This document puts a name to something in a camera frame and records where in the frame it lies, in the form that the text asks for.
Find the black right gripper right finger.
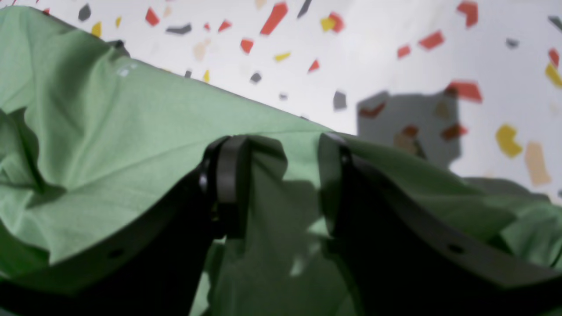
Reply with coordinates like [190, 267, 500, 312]
[318, 133, 561, 316]

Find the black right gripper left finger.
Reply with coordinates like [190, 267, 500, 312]
[1, 136, 251, 316]

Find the light green T-shirt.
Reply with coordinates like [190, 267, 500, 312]
[0, 5, 562, 316]

